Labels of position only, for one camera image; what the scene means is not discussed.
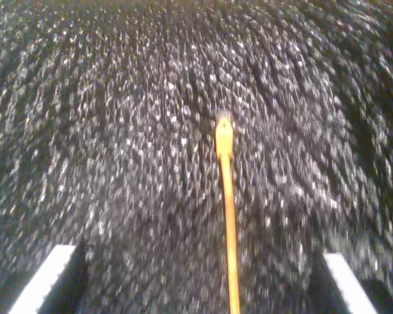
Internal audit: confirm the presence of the yellow network cable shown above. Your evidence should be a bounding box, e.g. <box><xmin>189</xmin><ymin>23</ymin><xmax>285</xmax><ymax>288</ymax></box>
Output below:
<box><xmin>214</xmin><ymin>110</ymin><xmax>242</xmax><ymax>314</ymax></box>

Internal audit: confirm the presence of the black bubble mat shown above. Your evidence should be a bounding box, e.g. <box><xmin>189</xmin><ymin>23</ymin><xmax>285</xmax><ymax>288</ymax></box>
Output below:
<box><xmin>0</xmin><ymin>0</ymin><xmax>393</xmax><ymax>314</ymax></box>

